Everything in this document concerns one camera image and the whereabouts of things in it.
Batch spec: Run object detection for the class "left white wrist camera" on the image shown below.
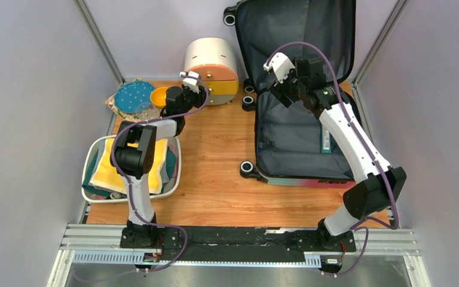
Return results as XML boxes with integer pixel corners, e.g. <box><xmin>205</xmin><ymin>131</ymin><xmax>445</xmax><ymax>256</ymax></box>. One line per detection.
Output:
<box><xmin>179</xmin><ymin>71</ymin><xmax>201</xmax><ymax>94</ymax></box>

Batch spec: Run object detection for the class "blue polka dot plate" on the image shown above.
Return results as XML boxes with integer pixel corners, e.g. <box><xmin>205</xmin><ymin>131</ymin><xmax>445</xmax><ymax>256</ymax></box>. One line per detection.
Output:
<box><xmin>114</xmin><ymin>80</ymin><xmax>155</xmax><ymax>114</ymax></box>

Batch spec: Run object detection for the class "pink and teal kids suitcase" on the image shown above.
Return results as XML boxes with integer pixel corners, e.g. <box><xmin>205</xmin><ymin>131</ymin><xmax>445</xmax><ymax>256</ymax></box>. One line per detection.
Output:
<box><xmin>223</xmin><ymin>1</ymin><xmax>356</xmax><ymax>188</ymax></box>

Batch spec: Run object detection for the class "dark green garment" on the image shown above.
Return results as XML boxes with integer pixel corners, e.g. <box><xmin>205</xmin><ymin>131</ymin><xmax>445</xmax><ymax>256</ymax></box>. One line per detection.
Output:
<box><xmin>82</xmin><ymin>138</ymin><xmax>178</xmax><ymax>200</ymax></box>

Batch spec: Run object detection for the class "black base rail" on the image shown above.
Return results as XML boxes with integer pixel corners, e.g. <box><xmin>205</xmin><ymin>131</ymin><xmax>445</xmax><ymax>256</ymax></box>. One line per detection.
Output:
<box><xmin>120</xmin><ymin>225</ymin><xmax>356</xmax><ymax>271</ymax></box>

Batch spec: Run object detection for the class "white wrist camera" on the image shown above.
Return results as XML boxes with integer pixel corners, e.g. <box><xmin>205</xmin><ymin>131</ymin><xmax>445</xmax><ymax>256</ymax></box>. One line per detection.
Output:
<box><xmin>179</xmin><ymin>71</ymin><xmax>201</xmax><ymax>94</ymax></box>
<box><xmin>263</xmin><ymin>52</ymin><xmax>295</xmax><ymax>84</ymax></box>

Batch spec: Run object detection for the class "clear glass cup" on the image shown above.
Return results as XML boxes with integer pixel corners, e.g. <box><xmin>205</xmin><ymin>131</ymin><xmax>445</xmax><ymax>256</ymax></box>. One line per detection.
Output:
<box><xmin>135</xmin><ymin>102</ymin><xmax>157</xmax><ymax>121</ymax></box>

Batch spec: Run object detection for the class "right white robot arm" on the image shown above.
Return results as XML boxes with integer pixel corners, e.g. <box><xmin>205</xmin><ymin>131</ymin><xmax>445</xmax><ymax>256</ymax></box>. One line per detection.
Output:
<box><xmin>263</xmin><ymin>53</ymin><xmax>406</xmax><ymax>251</ymax></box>

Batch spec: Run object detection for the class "grey garment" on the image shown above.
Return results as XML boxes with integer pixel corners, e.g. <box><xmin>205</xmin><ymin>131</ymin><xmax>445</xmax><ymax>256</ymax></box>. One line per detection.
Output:
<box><xmin>94</xmin><ymin>138</ymin><xmax>107</xmax><ymax>167</ymax></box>

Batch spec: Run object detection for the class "yellow bowl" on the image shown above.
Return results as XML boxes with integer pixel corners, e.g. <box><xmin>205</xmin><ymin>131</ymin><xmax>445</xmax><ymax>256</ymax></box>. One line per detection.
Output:
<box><xmin>150</xmin><ymin>87</ymin><xmax>169</xmax><ymax>109</ymax></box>

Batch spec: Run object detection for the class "yellow towel white trim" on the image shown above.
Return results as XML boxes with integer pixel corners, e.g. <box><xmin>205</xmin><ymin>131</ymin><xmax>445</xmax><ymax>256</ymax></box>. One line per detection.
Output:
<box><xmin>89</xmin><ymin>137</ymin><xmax>168</xmax><ymax>194</ymax></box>

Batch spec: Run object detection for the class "teal tube with barcode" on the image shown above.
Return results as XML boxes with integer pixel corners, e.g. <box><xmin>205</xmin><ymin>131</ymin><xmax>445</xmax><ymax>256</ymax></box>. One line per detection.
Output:
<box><xmin>320</xmin><ymin>125</ymin><xmax>332</xmax><ymax>154</ymax></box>

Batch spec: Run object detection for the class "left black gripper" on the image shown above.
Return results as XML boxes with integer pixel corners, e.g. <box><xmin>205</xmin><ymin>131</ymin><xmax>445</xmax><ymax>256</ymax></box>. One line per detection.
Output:
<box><xmin>180</xmin><ymin>84</ymin><xmax>211</xmax><ymax>117</ymax></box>

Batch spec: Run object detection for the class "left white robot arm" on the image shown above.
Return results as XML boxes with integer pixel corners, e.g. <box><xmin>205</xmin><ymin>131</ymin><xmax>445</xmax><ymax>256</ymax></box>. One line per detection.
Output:
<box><xmin>111</xmin><ymin>84</ymin><xmax>209</xmax><ymax>249</ymax></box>

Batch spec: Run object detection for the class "round pastel drawer cabinet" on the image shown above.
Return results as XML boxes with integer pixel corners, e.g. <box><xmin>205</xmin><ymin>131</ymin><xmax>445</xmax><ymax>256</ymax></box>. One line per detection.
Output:
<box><xmin>184</xmin><ymin>37</ymin><xmax>240</xmax><ymax>105</ymax></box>

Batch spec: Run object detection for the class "floral patterned placemat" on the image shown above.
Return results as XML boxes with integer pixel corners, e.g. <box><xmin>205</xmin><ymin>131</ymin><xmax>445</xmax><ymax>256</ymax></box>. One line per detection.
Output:
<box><xmin>106</xmin><ymin>94</ymin><xmax>160</xmax><ymax>122</ymax></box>

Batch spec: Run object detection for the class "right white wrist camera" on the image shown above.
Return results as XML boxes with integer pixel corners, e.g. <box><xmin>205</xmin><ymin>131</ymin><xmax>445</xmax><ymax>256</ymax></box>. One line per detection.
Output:
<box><xmin>263</xmin><ymin>52</ymin><xmax>295</xmax><ymax>84</ymax></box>

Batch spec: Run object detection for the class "white plastic basin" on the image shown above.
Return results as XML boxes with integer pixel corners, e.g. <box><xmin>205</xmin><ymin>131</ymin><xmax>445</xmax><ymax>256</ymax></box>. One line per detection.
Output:
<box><xmin>81</xmin><ymin>136</ymin><xmax>182</xmax><ymax>203</ymax></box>

